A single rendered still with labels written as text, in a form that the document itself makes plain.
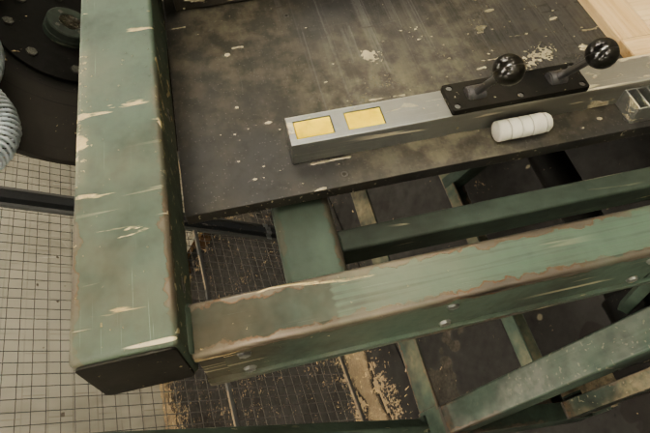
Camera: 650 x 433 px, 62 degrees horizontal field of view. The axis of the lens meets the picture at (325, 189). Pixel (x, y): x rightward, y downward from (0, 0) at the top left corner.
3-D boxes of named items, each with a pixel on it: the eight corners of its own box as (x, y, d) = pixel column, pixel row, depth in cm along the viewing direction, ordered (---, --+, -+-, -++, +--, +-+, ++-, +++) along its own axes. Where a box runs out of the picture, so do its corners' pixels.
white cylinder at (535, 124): (496, 146, 75) (549, 136, 76) (502, 132, 72) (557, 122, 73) (488, 130, 76) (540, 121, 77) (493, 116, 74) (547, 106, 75)
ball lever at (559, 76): (567, 91, 76) (631, 60, 63) (542, 96, 76) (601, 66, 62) (561, 65, 76) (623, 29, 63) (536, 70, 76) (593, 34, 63)
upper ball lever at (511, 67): (487, 105, 75) (535, 77, 61) (461, 110, 74) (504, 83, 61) (481, 79, 75) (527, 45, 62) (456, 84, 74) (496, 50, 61)
